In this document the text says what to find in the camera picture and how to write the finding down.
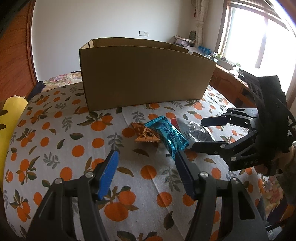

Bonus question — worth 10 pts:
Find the silver black foil packet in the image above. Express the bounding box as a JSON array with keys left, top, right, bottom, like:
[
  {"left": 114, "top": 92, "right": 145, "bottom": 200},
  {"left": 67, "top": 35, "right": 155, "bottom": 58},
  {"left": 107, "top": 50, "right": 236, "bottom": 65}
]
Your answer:
[{"left": 171, "top": 118, "right": 215, "bottom": 143}]

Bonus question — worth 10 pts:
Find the blue foil snack bar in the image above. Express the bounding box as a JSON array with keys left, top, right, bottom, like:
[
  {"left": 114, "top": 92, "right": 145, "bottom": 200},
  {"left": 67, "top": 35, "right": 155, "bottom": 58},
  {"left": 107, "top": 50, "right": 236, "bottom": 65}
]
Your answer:
[{"left": 144, "top": 116, "right": 189, "bottom": 160}]

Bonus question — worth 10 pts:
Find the brown triangular snack packet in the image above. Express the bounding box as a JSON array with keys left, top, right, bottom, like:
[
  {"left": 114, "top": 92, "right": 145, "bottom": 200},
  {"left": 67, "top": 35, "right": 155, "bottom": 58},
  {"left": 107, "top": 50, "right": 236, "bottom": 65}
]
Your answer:
[{"left": 131, "top": 123, "right": 161, "bottom": 143}]

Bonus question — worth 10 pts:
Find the person's hand holding gripper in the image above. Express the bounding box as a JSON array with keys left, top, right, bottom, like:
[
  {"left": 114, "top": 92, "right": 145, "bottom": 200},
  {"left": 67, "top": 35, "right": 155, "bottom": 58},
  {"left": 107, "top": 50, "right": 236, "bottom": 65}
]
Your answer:
[{"left": 254, "top": 145, "right": 295, "bottom": 176}]

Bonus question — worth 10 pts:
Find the wooden low cabinet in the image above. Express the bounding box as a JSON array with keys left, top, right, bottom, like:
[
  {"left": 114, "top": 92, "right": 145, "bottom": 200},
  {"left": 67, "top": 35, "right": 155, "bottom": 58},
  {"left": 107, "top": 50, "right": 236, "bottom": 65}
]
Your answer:
[{"left": 209, "top": 65, "right": 256, "bottom": 108}]

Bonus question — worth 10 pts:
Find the white orange-print tablecloth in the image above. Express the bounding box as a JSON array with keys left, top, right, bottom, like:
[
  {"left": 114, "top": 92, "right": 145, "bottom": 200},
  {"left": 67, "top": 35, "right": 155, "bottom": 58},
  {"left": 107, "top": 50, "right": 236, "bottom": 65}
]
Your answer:
[{"left": 2, "top": 82, "right": 266, "bottom": 241}]

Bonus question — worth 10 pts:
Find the stack of boxes on cabinet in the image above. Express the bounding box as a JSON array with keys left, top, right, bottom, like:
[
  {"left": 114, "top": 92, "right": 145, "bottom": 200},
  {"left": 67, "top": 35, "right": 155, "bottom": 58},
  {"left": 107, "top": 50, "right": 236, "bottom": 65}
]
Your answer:
[{"left": 174, "top": 35, "right": 195, "bottom": 47}]

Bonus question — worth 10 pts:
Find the beige patterned curtain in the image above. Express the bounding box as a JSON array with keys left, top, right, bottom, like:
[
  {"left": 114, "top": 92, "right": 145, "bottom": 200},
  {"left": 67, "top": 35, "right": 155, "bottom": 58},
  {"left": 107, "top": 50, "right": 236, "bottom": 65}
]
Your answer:
[{"left": 194, "top": 0, "right": 209, "bottom": 47}]

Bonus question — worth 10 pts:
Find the brown cardboard box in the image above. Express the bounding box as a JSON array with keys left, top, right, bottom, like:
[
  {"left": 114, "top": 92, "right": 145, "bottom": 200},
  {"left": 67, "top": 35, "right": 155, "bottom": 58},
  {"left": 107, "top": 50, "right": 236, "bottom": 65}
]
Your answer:
[{"left": 79, "top": 38, "right": 216, "bottom": 111}]

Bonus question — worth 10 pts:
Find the yellow plush toy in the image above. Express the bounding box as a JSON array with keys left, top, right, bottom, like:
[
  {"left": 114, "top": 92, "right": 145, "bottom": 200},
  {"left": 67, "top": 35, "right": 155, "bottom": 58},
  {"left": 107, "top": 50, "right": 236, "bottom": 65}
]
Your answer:
[{"left": 1, "top": 96, "right": 28, "bottom": 190}]

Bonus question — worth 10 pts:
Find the floral bed quilt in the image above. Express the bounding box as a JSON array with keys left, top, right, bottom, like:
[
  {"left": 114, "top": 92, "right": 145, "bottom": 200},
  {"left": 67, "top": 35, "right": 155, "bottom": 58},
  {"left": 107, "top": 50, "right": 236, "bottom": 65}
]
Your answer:
[{"left": 42, "top": 71, "right": 82, "bottom": 92}]

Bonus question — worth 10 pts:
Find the wooden wardrobe door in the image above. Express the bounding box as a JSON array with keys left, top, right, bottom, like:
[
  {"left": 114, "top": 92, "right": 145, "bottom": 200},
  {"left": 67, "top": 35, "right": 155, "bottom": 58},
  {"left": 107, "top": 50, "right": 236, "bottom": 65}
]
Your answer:
[{"left": 1, "top": 1, "right": 37, "bottom": 101}]

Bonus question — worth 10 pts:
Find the wooden window frame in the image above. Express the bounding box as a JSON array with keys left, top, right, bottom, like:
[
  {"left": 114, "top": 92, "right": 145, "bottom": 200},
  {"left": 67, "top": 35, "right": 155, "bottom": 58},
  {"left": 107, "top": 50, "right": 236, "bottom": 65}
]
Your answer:
[{"left": 218, "top": 1, "right": 295, "bottom": 92}]

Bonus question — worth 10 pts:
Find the white wall switch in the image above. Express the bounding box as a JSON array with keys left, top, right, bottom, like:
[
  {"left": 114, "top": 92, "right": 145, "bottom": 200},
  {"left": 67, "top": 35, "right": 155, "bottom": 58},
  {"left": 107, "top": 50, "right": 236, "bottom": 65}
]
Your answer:
[{"left": 138, "top": 31, "right": 149, "bottom": 37}]

